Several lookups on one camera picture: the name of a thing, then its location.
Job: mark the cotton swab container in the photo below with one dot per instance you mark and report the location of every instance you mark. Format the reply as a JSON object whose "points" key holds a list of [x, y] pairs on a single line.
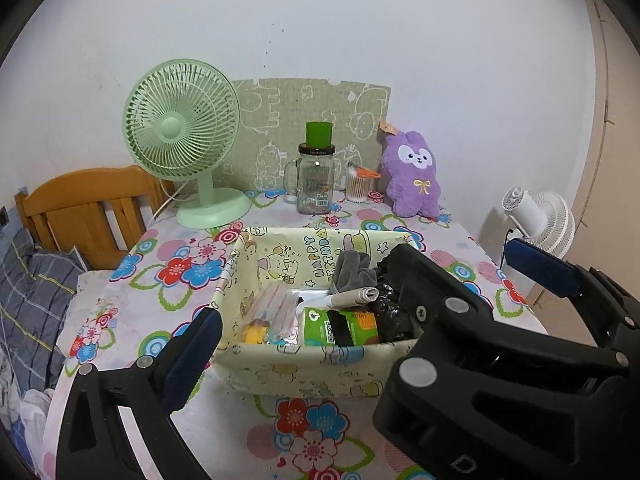
{"points": [[357, 187]]}

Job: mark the grey sock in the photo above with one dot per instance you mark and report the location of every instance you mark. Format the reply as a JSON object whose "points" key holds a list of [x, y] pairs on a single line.
{"points": [[352, 272]]}

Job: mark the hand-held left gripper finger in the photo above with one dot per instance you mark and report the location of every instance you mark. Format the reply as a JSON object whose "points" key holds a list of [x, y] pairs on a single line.
{"points": [[192, 355]]}

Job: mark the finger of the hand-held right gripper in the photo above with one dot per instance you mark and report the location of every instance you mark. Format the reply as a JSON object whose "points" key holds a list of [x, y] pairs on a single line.
{"points": [[440, 310], [540, 265]]}

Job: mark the yellow cartoon fabric storage box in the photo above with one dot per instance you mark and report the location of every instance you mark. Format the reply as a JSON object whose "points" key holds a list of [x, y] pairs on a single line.
{"points": [[280, 370]]}

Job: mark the grey plaid pillow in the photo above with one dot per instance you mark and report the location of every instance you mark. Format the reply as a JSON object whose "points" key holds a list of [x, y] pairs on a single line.
{"points": [[35, 300]]}

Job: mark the green tissue packet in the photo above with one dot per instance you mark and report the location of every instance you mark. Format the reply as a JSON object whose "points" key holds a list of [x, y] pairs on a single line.
{"points": [[315, 327]]}

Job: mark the wooden bed headboard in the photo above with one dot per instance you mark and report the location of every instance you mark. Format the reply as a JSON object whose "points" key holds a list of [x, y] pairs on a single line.
{"points": [[75, 195]]}

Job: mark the yellow cartoon packet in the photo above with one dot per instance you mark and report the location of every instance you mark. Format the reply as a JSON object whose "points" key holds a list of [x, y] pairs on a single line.
{"points": [[255, 335]]}

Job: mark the green desk fan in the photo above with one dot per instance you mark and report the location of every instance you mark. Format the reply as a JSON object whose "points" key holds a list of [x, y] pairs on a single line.
{"points": [[172, 125]]}

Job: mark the beige door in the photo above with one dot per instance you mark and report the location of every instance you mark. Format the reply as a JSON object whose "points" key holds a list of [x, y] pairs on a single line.
{"points": [[615, 160]]}

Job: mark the black wall socket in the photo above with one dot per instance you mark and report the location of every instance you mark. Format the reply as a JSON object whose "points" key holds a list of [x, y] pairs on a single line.
{"points": [[3, 217]]}

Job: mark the clear plastic bag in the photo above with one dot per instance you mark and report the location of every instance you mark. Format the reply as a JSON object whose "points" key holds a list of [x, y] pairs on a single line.
{"points": [[272, 305]]}

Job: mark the small white towel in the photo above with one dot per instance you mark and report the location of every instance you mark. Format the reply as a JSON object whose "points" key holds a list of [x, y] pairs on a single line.
{"points": [[350, 299]]}

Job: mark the purple plush bunny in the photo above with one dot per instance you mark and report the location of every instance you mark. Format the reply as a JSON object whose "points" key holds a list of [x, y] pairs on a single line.
{"points": [[412, 185]]}

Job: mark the crumpled grey white clothes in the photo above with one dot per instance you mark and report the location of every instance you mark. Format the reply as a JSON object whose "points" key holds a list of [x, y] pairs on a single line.
{"points": [[35, 410]]}

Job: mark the white standing fan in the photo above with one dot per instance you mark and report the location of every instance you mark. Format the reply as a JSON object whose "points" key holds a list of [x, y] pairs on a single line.
{"points": [[530, 215]]}

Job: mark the green cartoon board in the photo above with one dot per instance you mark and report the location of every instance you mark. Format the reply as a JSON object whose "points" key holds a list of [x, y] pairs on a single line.
{"points": [[280, 110]]}

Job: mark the glass jar with green lid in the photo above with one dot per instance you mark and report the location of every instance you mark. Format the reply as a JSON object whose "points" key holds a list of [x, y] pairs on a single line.
{"points": [[315, 190]]}

